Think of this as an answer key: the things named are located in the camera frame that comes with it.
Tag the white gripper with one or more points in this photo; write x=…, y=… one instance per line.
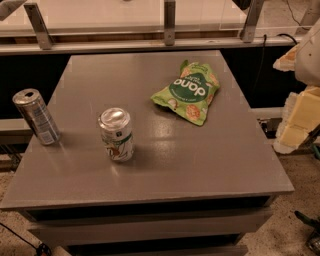
x=309, y=63

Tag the silver blue redbull can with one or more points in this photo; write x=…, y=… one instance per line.
x=33, y=108

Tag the white green 7up can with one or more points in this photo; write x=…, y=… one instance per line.
x=116, y=133

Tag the green chip bag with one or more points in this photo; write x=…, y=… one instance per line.
x=191, y=94

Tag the green tool on floor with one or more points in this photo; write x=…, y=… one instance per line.
x=313, y=242

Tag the grey upper drawer front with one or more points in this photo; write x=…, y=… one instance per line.
x=151, y=226

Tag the middle metal bracket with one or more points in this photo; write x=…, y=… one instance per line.
x=169, y=22

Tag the left metal bracket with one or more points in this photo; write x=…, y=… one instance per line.
x=39, y=27

